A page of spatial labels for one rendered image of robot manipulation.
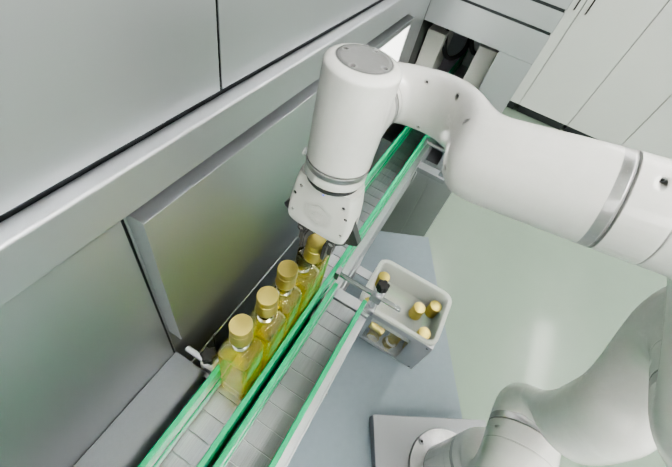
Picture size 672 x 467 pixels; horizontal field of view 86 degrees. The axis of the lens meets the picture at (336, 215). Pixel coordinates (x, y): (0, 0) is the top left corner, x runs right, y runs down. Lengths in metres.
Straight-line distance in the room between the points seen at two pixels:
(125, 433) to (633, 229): 0.79
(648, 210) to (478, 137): 0.14
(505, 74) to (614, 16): 2.83
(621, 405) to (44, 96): 0.66
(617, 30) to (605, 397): 3.80
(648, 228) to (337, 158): 0.28
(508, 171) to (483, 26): 1.04
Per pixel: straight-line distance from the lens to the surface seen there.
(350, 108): 0.38
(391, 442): 1.12
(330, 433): 1.13
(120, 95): 0.41
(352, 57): 0.39
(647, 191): 0.36
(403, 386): 1.21
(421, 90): 0.47
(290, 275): 0.59
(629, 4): 4.16
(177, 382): 0.83
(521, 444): 0.77
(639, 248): 0.37
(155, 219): 0.47
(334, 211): 0.49
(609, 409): 0.59
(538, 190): 0.35
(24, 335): 0.51
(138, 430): 0.83
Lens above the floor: 1.84
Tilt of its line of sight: 48 degrees down
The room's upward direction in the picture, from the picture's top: 17 degrees clockwise
